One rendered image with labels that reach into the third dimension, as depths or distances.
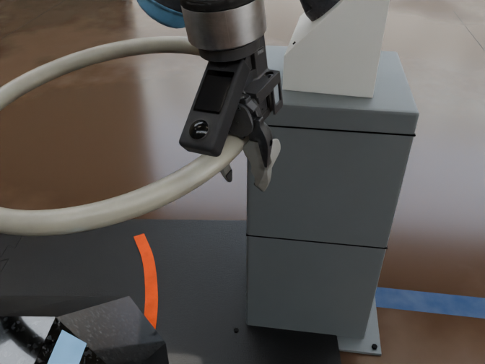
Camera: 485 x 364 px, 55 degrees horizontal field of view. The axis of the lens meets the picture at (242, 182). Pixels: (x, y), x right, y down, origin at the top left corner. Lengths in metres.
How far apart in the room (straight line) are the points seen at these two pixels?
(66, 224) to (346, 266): 1.02
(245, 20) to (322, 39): 0.64
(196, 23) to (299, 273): 1.06
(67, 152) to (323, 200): 1.73
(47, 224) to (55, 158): 2.11
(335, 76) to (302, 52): 0.10
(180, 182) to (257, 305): 1.08
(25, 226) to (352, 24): 0.81
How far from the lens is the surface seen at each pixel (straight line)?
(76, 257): 2.00
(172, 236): 2.00
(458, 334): 1.82
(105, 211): 0.54
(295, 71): 1.17
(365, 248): 1.39
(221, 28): 0.51
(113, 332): 0.79
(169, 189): 0.54
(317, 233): 1.35
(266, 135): 0.57
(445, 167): 2.63
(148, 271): 1.86
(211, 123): 0.52
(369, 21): 1.12
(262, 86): 0.58
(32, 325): 0.68
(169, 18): 0.68
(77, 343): 0.68
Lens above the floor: 1.35
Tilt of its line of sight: 36 degrees down
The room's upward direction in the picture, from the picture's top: straight up
